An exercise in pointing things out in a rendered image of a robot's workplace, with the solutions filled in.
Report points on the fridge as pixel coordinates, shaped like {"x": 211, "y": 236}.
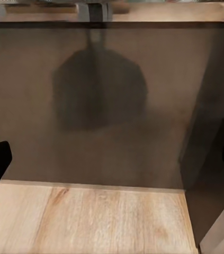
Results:
{"x": 205, "y": 201}

